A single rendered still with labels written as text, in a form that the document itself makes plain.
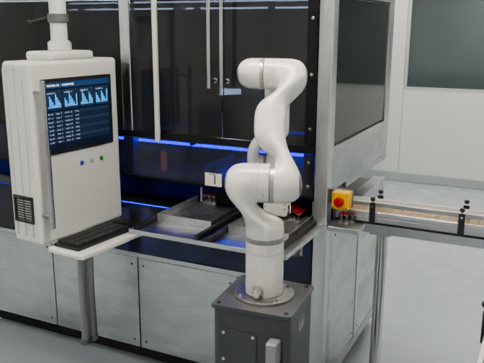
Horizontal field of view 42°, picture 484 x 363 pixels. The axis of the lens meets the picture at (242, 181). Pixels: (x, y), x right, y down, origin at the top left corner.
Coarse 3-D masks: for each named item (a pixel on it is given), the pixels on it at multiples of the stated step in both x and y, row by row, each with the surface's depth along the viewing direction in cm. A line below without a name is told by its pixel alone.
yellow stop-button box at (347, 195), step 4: (332, 192) 259; (336, 192) 258; (340, 192) 258; (344, 192) 258; (348, 192) 258; (352, 192) 261; (332, 196) 259; (336, 196) 258; (340, 196) 258; (344, 196) 257; (348, 196) 256; (352, 196) 261; (332, 200) 260; (344, 200) 257; (348, 200) 257; (352, 200) 262; (332, 204) 260; (344, 204) 258; (348, 204) 257; (352, 204) 263; (332, 208) 261; (336, 208) 260; (340, 208) 259; (344, 208) 258; (348, 208) 258
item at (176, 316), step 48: (0, 240) 353; (336, 240) 281; (0, 288) 362; (48, 288) 345; (96, 288) 329; (144, 288) 315; (192, 288) 302; (336, 288) 290; (144, 336) 321; (192, 336) 308; (336, 336) 298
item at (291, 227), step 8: (312, 216) 266; (232, 224) 257; (240, 224) 263; (288, 224) 265; (296, 224) 265; (304, 224) 258; (232, 232) 254; (240, 232) 253; (288, 232) 255; (296, 232) 251
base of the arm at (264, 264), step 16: (256, 256) 193; (272, 256) 192; (256, 272) 194; (272, 272) 194; (240, 288) 203; (256, 288) 195; (272, 288) 195; (288, 288) 203; (256, 304) 192; (272, 304) 192
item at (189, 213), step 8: (192, 200) 294; (168, 208) 276; (176, 208) 282; (184, 208) 288; (192, 208) 288; (200, 208) 288; (208, 208) 288; (216, 208) 288; (224, 208) 288; (232, 208) 288; (160, 216) 268; (168, 216) 267; (176, 216) 265; (184, 216) 276; (192, 216) 276; (200, 216) 276; (208, 216) 276; (216, 216) 276; (224, 216) 268; (184, 224) 264; (192, 224) 262; (200, 224) 260; (208, 224) 258
